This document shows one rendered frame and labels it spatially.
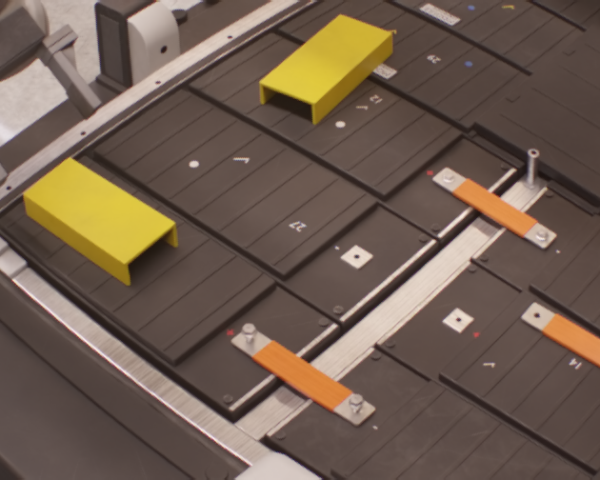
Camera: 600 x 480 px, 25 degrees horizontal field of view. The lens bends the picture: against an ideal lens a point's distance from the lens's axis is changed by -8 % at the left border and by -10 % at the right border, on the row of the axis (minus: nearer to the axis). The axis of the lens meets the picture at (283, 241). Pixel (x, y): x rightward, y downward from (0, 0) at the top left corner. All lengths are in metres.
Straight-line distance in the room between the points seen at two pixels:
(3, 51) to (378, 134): 0.42
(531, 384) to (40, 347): 0.44
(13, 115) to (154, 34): 1.56
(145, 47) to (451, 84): 0.38
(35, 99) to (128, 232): 1.94
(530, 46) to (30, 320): 0.74
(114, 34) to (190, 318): 0.53
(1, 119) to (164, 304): 1.95
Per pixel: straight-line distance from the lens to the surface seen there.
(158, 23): 1.70
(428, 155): 1.46
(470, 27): 1.66
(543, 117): 1.52
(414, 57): 1.59
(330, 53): 1.55
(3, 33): 1.41
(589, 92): 1.57
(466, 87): 1.56
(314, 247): 1.36
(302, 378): 1.25
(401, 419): 1.22
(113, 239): 1.34
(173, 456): 1.07
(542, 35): 1.66
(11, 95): 3.30
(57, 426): 1.11
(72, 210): 1.38
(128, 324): 1.31
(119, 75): 1.77
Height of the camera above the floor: 1.96
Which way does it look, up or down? 44 degrees down
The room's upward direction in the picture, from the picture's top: 3 degrees counter-clockwise
